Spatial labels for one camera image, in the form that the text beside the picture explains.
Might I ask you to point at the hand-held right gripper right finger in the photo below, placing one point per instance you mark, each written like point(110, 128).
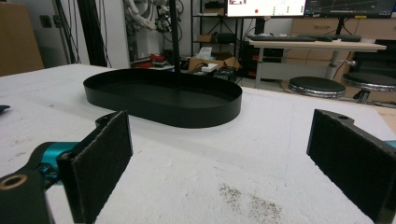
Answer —
point(351, 161)

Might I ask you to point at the black oval metal tray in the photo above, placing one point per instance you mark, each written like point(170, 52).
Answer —
point(174, 99)

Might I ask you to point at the wooden desk with white legs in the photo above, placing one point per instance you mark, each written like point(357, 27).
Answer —
point(314, 46)

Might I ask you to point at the red and black tool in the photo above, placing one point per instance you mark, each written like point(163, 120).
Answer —
point(152, 60)

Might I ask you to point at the brown cardboard panel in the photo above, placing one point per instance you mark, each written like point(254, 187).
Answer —
point(17, 40)

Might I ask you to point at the black vertical pole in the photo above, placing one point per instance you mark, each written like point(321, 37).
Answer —
point(175, 37)

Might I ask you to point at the black aluminium stand profile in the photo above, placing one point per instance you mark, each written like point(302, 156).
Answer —
point(91, 32)

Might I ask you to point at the dark-screen computer monitor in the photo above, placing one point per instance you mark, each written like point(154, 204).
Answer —
point(350, 7)

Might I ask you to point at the small white box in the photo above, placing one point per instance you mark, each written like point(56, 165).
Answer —
point(209, 67)

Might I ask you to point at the small dark object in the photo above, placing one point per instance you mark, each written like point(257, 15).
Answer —
point(4, 108)

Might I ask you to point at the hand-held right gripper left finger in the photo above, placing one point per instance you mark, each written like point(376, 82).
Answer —
point(99, 168)

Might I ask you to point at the black keyboard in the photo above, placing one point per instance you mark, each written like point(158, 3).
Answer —
point(339, 37)
point(281, 38)

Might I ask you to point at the white-screen computer monitor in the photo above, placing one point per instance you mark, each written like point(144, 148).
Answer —
point(264, 7)

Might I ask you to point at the black metal shelf rack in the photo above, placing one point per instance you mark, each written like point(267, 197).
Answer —
point(214, 28)

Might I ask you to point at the open cardboard box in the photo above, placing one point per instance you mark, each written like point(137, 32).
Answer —
point(213, 62)

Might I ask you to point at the black round stool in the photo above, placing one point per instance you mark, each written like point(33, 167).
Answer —
point(370, 82)
point(316, 86)

